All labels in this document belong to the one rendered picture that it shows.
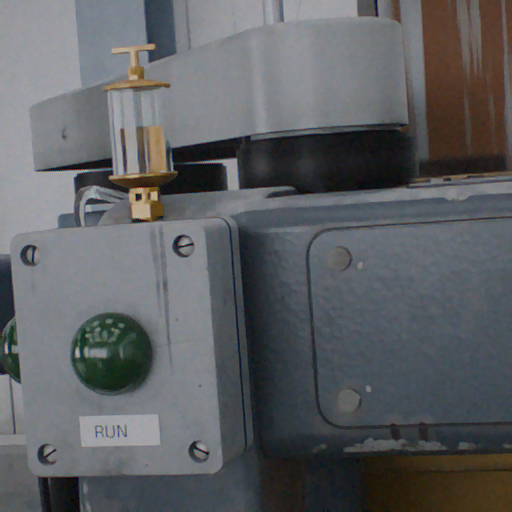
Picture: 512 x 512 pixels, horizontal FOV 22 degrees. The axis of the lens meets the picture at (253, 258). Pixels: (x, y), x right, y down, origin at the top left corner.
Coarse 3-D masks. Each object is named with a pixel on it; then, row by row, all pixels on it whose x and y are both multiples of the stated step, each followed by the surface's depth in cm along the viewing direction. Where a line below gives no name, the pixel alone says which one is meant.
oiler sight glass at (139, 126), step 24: (120, 96) 54; (144, 96) 54; (120, 120) 54; (144, 120) 54; (168, 120) 55; (120, 144) 54; (144, 144) 54; (168, 144) 55; (120, 168) 54; (144, 168) 54; (168, 168) 54
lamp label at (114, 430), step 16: (80, 416) 47; (96, 416) 47; (112, 416) 47; (128, 416) 47; (144, 416) 47; (80, 432) 47; (96, 432) 47; (112, 432) 47; (128, 432) 47; (144, 432) 47
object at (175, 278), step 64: (64, 256) 47; (128, 256) 47; (192, 256) 46; (64, 320) 47; (192, 320) 46; (64, 384) 47; (192, 384) 46; (64, 448) 48; (128, 448) 47; (192, 448) 47
